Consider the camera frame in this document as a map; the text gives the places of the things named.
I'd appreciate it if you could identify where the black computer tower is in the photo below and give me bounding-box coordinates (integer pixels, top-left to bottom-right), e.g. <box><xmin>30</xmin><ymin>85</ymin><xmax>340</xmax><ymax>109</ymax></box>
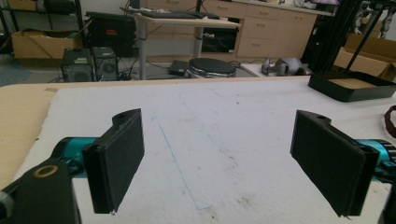
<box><xmin>91</xmin><ymin>46</ymin><xmax>120</xmax><ymax>82</ymax></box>
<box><xmin>61</xmin><ymin>48</ymin><xmax>94</xmax><ymax>83</ymax></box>

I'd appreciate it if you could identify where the black shallow tray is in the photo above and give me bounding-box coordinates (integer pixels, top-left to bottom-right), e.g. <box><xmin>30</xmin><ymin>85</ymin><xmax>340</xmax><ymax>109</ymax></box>
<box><xmin>307</xmin><ymin>70</ymin><xmax>396</xmax><ymax>103</ymax></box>

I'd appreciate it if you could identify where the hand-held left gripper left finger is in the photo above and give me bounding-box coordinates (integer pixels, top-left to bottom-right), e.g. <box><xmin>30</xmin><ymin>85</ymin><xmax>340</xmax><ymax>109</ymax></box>
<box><xmin>51</xmin><ymin>107</ymin><xmax>146</xmax><ymax>216</ymax></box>

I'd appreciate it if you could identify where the light wooden desk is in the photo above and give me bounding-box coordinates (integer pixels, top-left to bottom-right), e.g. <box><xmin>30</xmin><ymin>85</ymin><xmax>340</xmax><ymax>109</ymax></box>
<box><xmin>124</xmin><ymin>7</ymin><xmax>241</xmax><ymax>80</ymax></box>

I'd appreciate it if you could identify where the black equipment case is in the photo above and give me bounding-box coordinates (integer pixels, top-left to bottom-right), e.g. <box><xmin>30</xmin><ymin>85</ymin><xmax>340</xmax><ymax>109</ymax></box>
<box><xmin>84</xmin><ymin>11</ymin><xmax>138</xmax><ymax>58</ymax></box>

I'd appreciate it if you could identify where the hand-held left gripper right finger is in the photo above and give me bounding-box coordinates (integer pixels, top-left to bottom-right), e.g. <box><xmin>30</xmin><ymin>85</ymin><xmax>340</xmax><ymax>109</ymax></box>
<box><xmin>290</xmin><ymin>109</ymin><xmax>391</xmax><ymax>218</ymax></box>

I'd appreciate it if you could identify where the flat black device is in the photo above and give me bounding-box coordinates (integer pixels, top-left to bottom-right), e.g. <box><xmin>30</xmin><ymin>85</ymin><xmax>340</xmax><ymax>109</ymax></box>
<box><xmin>167</xmin><ymin>59</ymin><xmax>191</xmax><ymax>77</ymax></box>

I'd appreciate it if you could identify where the dark red strap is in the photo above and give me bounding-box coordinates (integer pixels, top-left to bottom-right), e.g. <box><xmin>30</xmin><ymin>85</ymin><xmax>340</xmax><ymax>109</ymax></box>
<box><xmin>383</xmin><ymin>105</ymin><xmax>396</xmax><ymax>139</ymax></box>

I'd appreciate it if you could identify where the grey robot part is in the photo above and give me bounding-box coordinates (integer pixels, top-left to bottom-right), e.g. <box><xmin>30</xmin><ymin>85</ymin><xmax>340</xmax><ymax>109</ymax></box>
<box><xmin>261</xmin><ymin>57</ymin><xmax>312</xmax><ymax>77</ymax></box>

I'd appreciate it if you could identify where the black keyboard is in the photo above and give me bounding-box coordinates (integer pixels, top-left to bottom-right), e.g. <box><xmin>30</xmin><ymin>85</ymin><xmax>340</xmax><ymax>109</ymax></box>
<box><xmin>139</xmin><ymin>10</ymin><xmax>198</xmax><ymax>20</ymax></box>

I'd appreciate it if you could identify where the round black stool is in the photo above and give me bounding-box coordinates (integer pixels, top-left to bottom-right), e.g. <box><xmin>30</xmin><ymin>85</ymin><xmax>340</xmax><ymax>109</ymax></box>
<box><xmin>188</xmin><ymin>57</ymin><xmax>237</xmax><ymax>78</ymax></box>

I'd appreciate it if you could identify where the open cardboard box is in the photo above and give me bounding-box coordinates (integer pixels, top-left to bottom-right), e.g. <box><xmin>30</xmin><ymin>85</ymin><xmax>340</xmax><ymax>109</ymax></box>
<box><xmin>10</xmin><ymin>29</ymin><xmax>84</xmax><ymax>60</ymax></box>

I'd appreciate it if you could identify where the white table mat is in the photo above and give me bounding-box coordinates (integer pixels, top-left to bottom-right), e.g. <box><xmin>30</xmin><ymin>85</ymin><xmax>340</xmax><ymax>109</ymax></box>
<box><xmin>13</xmin><ymin>77</ymin><xmax>396</xmax><ymax>224</ymax></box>

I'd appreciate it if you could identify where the black metal stand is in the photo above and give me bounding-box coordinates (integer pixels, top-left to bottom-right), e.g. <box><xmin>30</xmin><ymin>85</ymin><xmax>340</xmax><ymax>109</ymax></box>
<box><xmin>312</xmin><ymin>0</ymin><xmax>396</xmax><ymax>75</ymax></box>

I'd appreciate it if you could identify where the wooden drawer cabinet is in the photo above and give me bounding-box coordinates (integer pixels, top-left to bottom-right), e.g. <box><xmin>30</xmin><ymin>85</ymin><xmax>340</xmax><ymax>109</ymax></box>
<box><xmin>139</xmin><ymin>0</ymin><xmax>318</xmax><ymax>63</ymax></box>

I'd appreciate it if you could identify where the large cardboard box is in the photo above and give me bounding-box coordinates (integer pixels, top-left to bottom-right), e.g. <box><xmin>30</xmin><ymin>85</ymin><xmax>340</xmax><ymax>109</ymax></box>
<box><xmin>333</xmin><ymin>33</ymin><xmax>396</xmax><ymax>81</ymax></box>

